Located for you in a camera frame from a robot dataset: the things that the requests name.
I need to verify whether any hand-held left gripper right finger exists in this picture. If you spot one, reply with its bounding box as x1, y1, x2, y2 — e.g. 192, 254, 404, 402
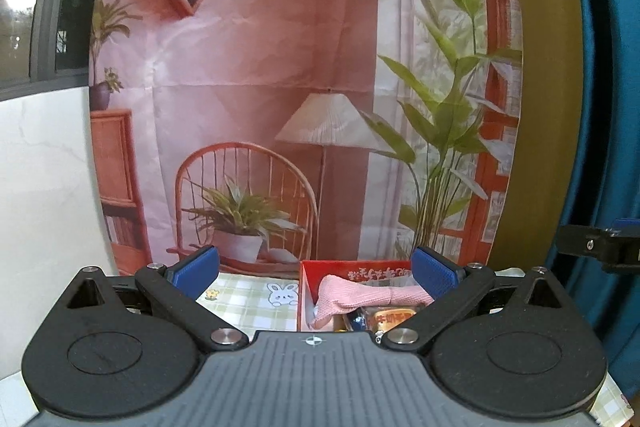
382, 245, 577, 352

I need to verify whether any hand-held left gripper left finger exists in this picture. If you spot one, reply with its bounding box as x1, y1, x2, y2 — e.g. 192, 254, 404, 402
64, 245, 249, 350

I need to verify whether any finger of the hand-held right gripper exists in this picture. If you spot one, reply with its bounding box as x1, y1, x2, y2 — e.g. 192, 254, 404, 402
556, 217, 640, 274

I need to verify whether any pink knitted cloth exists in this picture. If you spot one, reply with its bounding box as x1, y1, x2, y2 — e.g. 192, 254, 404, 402
307, 274, 436, 328

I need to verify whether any blue and white packet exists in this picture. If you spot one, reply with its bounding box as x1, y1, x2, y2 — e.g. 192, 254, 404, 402
345, 312, 372, 333

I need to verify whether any red cardboard box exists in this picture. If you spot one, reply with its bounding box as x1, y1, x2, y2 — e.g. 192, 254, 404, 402
299, 259, 437, 334

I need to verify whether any orange packet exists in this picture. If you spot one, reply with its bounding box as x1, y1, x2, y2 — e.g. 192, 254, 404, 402
367, 306, 420, 334

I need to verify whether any green checkered bunny tablecloth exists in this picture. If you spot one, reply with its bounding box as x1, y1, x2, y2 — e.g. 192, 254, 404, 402
194, 264, 640, 427

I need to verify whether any teal curtain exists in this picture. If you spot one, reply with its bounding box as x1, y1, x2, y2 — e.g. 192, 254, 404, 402
559, 0, 640, 360

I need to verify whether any printed room scene backdrop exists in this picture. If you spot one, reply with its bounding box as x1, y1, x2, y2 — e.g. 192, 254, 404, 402
89, 0, 524, 279

